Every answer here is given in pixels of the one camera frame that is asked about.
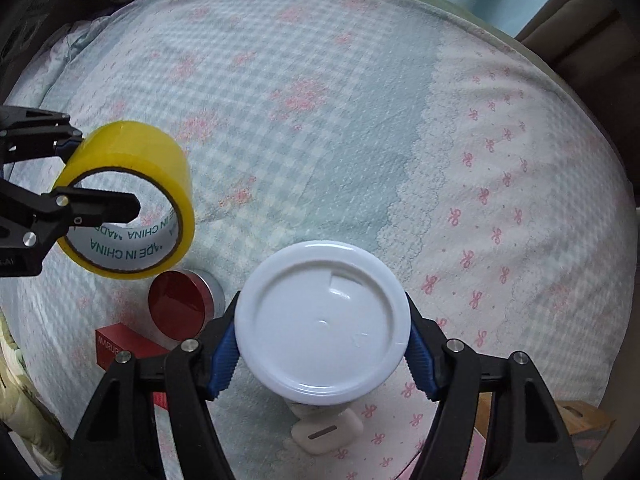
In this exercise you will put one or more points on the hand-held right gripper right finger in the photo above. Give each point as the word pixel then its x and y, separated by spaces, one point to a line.
pixel 417 360

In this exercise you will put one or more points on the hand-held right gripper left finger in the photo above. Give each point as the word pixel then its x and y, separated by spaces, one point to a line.
pixel 224 360

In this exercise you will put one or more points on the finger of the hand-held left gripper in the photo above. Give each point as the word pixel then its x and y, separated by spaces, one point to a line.
pixel 64 146
pixel 100 206

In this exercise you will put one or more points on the yellow tape roll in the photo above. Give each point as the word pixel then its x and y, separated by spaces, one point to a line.
pixel 135 145

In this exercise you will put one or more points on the white round plastic lid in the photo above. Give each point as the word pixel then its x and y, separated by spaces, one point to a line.
pixel 320 320

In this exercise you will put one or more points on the red round tin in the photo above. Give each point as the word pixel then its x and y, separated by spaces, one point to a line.
pixel 177 305

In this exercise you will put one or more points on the red box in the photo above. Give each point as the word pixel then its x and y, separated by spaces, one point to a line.
pixel 120 342

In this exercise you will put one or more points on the white earbud case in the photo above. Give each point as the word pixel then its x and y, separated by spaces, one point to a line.
pixel 322 432

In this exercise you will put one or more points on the green patterned cloth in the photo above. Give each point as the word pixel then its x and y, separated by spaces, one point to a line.
pixel 25 410

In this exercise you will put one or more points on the cardboard box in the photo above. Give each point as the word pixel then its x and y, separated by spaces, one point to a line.
pixel 580 425

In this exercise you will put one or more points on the checked floral bed sheet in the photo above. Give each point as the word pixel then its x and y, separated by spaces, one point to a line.
pixel 350 135

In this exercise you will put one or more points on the brown cloth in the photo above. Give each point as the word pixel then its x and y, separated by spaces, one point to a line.
pixel 600 35

